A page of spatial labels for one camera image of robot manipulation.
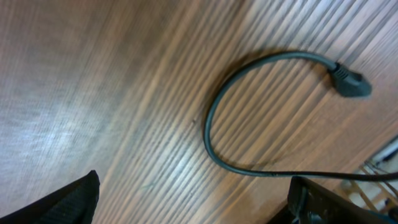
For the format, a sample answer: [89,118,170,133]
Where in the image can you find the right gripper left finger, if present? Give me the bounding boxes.
[1,170,100,224]

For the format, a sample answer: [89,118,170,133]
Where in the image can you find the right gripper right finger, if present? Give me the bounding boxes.
[287,177,394,224]

